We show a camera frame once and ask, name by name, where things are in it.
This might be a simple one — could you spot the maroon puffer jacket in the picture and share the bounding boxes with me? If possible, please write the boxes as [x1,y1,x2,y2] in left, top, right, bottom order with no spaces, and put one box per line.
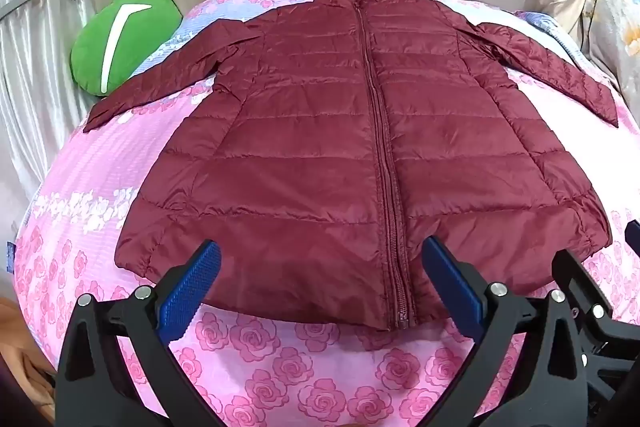
[82,0,621,332]

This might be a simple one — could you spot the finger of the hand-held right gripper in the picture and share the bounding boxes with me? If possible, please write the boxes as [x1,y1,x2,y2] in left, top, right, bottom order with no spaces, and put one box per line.
[551,249,640,358]
[624,219,640,255]

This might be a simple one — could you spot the green cushion with white stripe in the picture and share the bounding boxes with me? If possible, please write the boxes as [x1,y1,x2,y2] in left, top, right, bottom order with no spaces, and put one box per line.
[70,0,183,96]

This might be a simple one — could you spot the white satin curtain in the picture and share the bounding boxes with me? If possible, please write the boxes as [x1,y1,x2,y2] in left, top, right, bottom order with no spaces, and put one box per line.
[0,0,103,228]

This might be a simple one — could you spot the pale floral pillow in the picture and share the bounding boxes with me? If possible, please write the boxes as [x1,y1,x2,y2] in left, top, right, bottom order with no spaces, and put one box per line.
[580,0,640,108]

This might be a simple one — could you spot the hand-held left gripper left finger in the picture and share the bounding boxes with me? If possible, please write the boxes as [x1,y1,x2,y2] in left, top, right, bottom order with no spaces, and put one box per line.
[55,239,222,427]

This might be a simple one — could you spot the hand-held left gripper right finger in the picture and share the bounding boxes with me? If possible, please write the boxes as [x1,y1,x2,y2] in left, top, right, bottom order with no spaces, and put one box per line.
[421,236,602,427]

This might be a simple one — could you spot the pink floral bed sheet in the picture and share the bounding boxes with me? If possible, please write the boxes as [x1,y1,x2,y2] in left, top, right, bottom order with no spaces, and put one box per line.
[7,0,640,427]

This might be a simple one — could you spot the orange brown cloth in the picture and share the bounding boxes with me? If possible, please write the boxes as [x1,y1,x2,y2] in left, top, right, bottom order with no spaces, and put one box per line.
[0,296,57,425]

